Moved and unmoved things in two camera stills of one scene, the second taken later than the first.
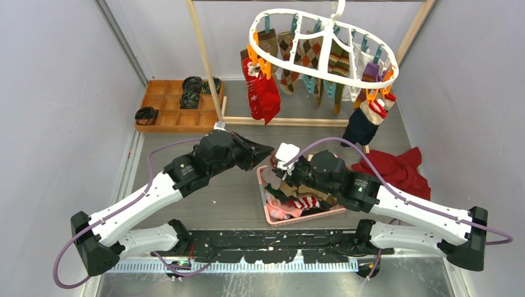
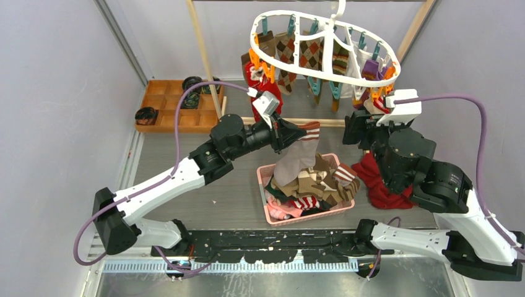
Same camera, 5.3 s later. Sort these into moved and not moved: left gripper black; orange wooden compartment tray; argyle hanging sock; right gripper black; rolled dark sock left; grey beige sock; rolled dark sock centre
Moved: grey beige sock; right gripper black; left gripper black
Not moved: rolled dark sock centre; rolled dark sock left; orange wooden compartment tray; argyle hanging sock
